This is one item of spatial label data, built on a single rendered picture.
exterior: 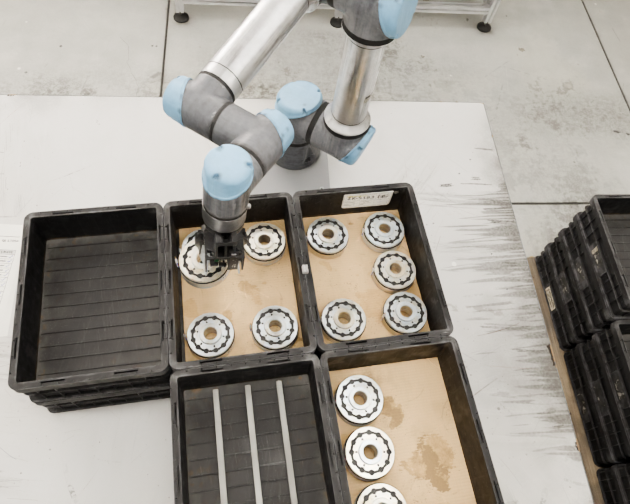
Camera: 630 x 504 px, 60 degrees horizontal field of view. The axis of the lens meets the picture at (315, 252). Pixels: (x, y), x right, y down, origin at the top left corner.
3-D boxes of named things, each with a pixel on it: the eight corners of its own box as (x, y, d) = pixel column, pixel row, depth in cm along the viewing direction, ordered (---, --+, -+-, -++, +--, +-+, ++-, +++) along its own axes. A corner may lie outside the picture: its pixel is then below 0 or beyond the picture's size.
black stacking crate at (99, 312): (43, 239, 132) (25, 214, 122) (169, 228, 136) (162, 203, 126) (30, 404, 114) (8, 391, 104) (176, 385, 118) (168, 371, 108)
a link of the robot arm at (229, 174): (267, 155, 83) (235, 192, 79) (260, 195, 93) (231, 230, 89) (224, 129, 84) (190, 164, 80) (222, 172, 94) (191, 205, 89)
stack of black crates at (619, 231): (531, 256, 221) (591, 194, 181) (601, 255, 224) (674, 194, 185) (558, 352, 202) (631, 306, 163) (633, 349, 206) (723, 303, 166)
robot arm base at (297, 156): (272, 123, 161) (272, 100, 152) (322, 131, 161) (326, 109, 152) (263, 165, 154) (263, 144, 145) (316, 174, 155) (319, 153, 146)
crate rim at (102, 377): (28, 218, 123) (24, 212, 121) (164, 207, 128) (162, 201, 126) (11, 394, 105) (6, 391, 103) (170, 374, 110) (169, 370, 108)
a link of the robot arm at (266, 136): (244, 87, 92) (205, 127, 86) (301, 119, 90) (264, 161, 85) (243, 120, 98) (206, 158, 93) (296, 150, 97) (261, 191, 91)
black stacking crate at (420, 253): (289, 218, 141) (292, 193, 131) (400, 208, 146) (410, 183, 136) (314, 367, 123) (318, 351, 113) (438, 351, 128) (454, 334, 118)
